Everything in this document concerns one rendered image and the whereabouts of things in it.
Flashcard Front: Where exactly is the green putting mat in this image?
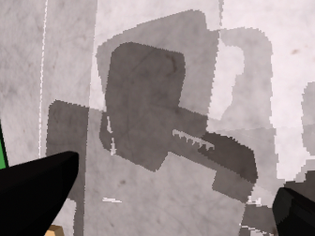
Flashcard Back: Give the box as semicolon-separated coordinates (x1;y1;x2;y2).
0;125;8;170

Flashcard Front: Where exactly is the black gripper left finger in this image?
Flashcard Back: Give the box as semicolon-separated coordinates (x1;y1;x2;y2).
0;151;79;236

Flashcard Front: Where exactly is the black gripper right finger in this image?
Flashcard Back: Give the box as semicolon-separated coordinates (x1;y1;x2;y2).
271;186;315;236

